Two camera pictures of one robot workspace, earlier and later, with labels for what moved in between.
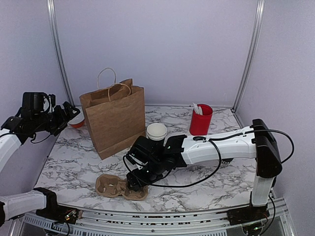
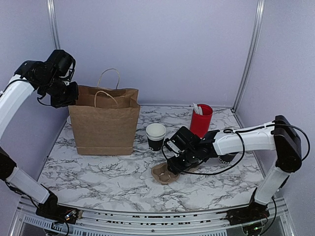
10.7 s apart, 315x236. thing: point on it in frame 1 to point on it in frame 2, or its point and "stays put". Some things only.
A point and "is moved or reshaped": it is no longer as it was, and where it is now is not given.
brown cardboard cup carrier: [111, 186] to [161, 173]
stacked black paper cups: [156, 132] stays put
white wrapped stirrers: [197, 109] stays put
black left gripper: [62, 119] to [69, 101]
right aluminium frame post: [253, 47] stays put
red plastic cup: [200, 124] stays put
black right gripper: [135, 173] to [176, 168]
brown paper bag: [115, 112] is moved or reshaped
